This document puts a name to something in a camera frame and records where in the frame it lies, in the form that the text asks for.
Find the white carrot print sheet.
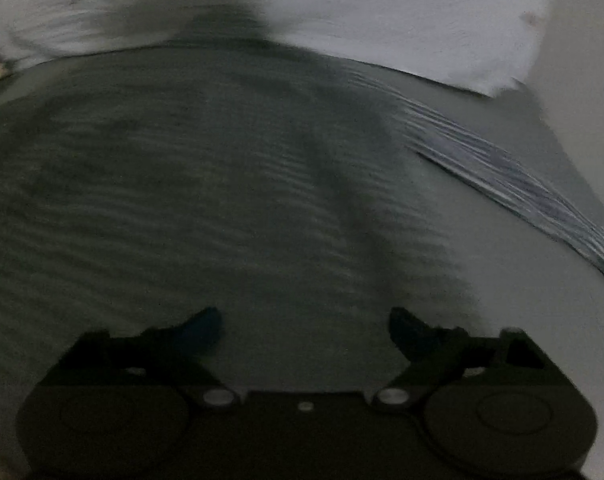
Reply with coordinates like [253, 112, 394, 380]
[0, 0, 561, 99]

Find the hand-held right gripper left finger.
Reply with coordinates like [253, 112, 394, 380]
[41, 307, 243, 412]

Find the checked shirt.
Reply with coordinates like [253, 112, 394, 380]
[0, 4, 604, 392]

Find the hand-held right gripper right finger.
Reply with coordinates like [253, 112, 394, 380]
[369, 307, 566, 412]

